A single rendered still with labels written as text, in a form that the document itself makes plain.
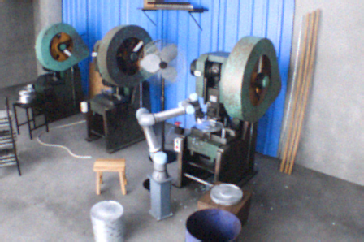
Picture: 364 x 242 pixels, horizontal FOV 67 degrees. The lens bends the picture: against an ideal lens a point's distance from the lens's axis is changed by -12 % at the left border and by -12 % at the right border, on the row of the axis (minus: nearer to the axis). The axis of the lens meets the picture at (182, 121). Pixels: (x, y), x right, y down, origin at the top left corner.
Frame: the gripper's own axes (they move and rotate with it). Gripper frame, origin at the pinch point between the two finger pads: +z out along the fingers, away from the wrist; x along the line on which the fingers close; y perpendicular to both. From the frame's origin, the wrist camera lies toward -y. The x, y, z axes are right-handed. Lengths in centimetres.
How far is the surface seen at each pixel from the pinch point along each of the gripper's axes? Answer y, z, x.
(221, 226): 65, 24, -81
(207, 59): -8, -43, 46
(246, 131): 30, 40, 39
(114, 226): -9, 10, -128
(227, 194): 52, 31, -47
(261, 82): 52, -33, 38
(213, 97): 1.8, -10.2, 29.3
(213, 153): 14.7, 30.9, -7.6
